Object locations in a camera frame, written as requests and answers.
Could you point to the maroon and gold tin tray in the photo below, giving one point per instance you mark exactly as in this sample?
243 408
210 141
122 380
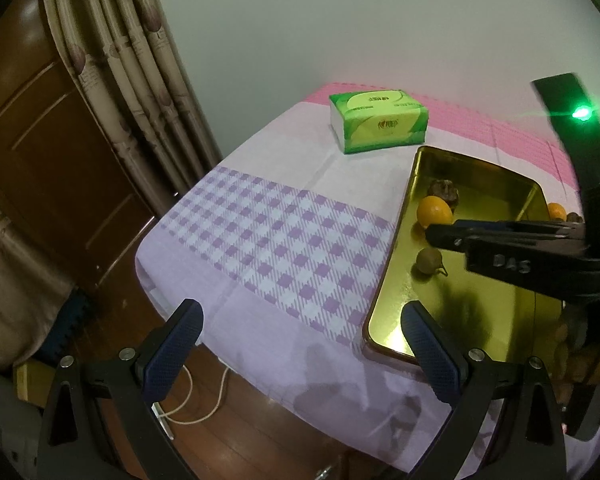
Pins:
405 285

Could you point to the dark blue foam mat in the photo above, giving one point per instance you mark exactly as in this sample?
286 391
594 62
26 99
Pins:
67 322

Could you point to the green tissue pack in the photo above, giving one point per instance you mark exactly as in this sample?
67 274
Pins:
380 120

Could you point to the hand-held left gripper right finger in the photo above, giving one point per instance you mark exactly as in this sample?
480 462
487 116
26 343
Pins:
430 350

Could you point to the wooden block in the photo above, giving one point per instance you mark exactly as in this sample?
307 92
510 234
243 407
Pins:
30 380

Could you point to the person's right hand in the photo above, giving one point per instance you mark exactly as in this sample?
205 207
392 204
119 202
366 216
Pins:
565 342

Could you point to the beige patterned curtain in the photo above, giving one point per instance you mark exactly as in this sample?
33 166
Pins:
130 60

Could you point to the orange mandarin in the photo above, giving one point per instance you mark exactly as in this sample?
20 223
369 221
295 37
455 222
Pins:
432 210
556 210

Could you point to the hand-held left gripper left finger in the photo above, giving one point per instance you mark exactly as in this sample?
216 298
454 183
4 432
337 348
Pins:
172 350

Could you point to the floral beige cloth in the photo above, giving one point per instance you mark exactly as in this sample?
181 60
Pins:
10 285

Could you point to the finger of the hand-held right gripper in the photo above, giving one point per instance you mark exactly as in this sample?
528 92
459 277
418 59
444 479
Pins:
540 267
505 230

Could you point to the small brown fruit with stem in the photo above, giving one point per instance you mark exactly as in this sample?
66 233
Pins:
426 261

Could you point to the brown wooden door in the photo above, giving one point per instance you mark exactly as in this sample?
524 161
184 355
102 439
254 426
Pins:
40 160

